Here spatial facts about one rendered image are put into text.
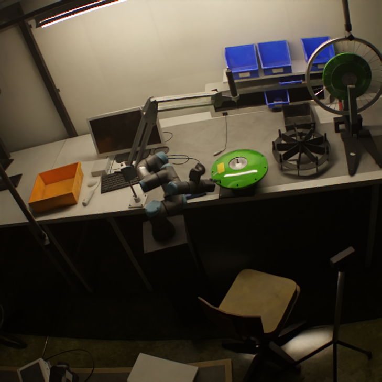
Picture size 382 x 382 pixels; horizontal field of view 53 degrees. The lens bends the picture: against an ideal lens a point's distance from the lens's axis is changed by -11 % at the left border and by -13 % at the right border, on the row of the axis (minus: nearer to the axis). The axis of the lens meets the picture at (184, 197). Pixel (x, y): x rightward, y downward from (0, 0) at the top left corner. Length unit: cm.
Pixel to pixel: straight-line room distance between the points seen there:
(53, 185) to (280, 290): 170
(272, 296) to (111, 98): 186
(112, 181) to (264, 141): 99
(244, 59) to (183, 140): 71
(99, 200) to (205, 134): 82
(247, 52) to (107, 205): 137
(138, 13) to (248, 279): 182
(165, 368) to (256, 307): 71
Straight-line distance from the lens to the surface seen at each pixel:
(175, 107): 230
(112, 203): 263
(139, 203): 253
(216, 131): 289
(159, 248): 234
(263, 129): 282
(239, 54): 292
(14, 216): 303
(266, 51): 292
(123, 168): 237
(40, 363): 197
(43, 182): 309
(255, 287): 233
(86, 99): 330
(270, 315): 222
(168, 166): 208
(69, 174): 300
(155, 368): 177
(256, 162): 229
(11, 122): 369
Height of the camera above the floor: 253
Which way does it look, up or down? 41 degrees down
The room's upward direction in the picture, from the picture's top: 20 degrees counter-clockwise
